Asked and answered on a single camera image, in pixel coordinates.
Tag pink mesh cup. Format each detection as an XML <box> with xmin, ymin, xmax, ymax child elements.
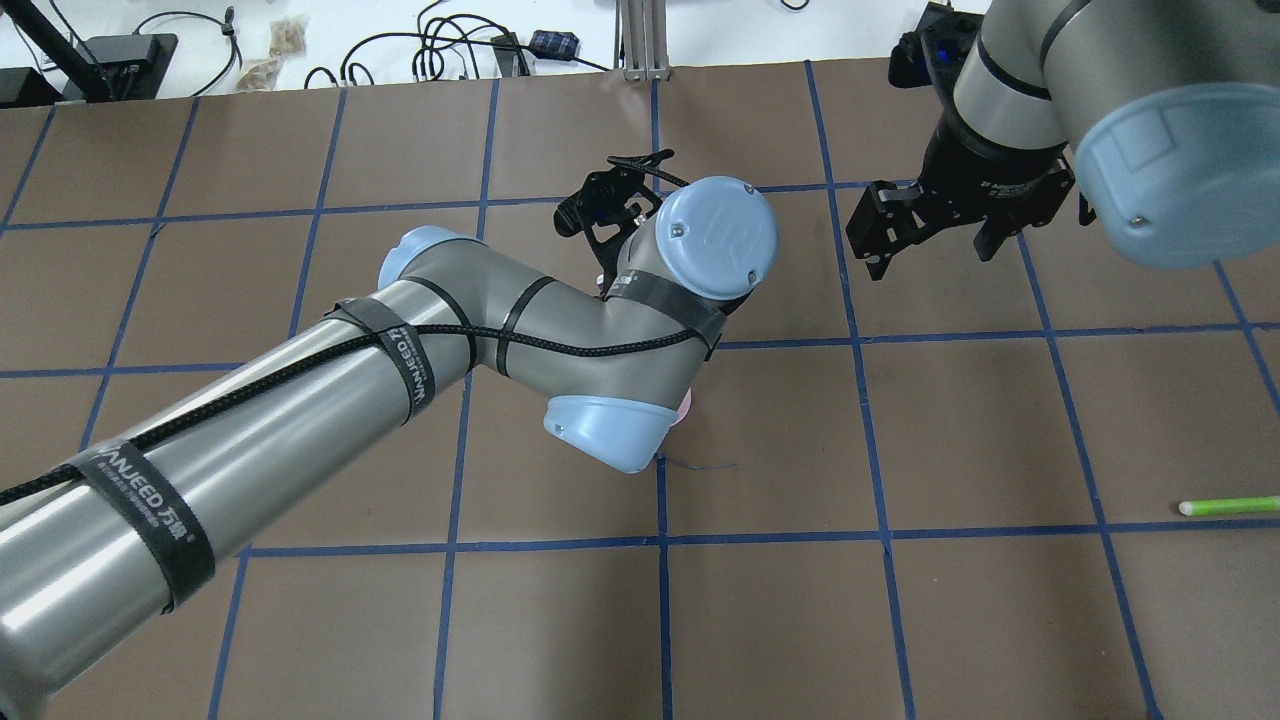
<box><xmin>671</xmin><ymin>389</ymin><xmax>692</xmax><ymax>427</ymax></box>

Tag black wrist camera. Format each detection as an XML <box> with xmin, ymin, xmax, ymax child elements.
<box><xmin>553</xmin><ymin>149</ymin><xmax>689</xmax><ymax>284</ymax></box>

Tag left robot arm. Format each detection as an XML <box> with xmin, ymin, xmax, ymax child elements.
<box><xmin>3</xmin><ymin>176</ymin><xmax>780</xmax><ymax>719</ymax></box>

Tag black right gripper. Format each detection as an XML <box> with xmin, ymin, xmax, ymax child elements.
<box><xmin>845</xmin><ymin>115</ymin><xmax>1076</xmax><ymax>282</ymax></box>

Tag green highlighter pen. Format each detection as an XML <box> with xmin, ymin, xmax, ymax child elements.
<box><xmin>1175</xmin><ymin>495</ymin><xmax>1280</xmax><ymax>518</ymax></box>

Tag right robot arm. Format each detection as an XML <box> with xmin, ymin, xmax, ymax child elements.
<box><xmin>920</xmin><ymin>1</ymin><xmax>1279</xmax><ymax>269</ymax></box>

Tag aluminium frame post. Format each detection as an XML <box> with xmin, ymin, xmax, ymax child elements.
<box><xmin>614</xmin><ymin>1</ymin><xmax>671</xmax><ymax>82</ymax></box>

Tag black box device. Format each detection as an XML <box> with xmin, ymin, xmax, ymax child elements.
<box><xmin>76</xmin><ymin>33</ymin><xmax>179</xmax><ymax>101</ymax></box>

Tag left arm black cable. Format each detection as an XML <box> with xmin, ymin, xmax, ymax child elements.
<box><xmin>0</xmin><ymin>322</ymin><xmax>701</xmax><ymax>506</ymax></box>

